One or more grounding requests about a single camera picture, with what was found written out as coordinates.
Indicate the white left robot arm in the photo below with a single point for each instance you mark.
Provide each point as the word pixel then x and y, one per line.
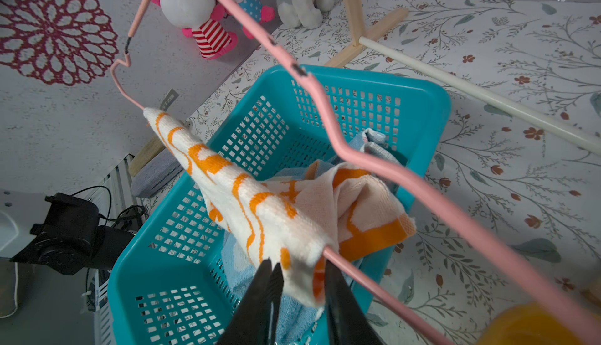
pixel 60 231

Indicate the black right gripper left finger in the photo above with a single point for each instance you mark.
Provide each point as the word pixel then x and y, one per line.
pixel 256 318

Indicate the beige slipper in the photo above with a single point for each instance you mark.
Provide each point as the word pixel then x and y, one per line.
pixel 148 152

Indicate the white orange patterned towel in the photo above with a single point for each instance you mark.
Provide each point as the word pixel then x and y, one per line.
pixel 291 221

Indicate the blue spotted towel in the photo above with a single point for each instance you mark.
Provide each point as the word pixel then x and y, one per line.
pixel 295 319

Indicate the teal plastic basket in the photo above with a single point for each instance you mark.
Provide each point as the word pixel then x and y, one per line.
pixel 169 285

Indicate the yellow plastic tray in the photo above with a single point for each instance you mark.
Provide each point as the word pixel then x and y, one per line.
pixel 526 324

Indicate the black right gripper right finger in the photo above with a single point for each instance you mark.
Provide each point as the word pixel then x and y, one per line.
pixel 347 325

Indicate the white plush striped outfit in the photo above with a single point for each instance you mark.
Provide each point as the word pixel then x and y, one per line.
pixel 197 19

